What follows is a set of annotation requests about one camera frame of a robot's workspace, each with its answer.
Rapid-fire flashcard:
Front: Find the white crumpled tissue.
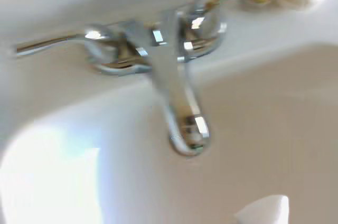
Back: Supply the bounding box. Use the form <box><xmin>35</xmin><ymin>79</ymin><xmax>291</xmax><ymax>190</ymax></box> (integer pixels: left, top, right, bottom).
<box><xmin>233</xmin><ymin>194</ymin><xmax>289</xmax><ymax>224</ymax></box>

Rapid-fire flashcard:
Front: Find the white vanity sink top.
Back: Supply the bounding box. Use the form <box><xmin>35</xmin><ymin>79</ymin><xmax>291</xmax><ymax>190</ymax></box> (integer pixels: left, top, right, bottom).
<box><xmin>0</xmin><ymin>0</ymin><xmax>338</xmax><ymax>224</ymax></box>

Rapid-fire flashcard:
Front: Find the chrome two-handle faucet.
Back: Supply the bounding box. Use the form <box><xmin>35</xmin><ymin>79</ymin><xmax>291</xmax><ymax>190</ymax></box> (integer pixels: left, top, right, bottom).
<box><xmin>15</xmin><ymin>0</ymin><xmax>288</xmax><ymax>158</ymax></box>

